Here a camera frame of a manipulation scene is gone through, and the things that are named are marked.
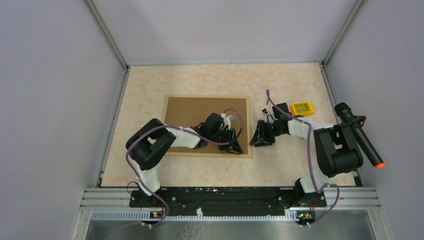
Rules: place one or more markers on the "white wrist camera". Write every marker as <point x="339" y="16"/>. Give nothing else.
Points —
<point x="265" y="110"/>
<point x="227" y="121"/>

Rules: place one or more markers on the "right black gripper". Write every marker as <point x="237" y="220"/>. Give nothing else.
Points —
<point x="260" y="138"/>

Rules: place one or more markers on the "black microphone orange tip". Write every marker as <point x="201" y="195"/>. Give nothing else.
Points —
<point x="343" y="111"/>

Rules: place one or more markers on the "white toothed cable rail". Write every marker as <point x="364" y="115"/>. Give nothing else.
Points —
<point x="147" y="216"/>

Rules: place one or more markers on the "light wooden picture frame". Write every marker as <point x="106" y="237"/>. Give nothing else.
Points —
<point x="205" y="155"/>

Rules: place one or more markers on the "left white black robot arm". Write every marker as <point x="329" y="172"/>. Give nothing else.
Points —
<point x="146" y="148"/>

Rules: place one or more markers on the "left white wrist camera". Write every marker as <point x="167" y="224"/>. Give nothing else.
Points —
<point x="227" y="121"/>

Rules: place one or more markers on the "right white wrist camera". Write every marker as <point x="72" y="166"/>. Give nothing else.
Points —
<point x="265" y="110"/>

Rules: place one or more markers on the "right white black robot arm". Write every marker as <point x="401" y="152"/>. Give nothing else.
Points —
<point x="336" y="148"/>

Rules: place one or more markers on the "yellow calculator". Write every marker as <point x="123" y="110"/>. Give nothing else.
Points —
<point x="302" y="109"/>

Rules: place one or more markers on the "black microphone tripod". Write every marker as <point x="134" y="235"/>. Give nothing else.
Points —
<point x="356" y="122"/>

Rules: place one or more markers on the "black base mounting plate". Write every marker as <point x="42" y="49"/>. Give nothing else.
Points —
<point x="228" y="201"/>

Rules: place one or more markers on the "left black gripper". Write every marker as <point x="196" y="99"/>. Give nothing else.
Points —
<point x="233" y="147"/>

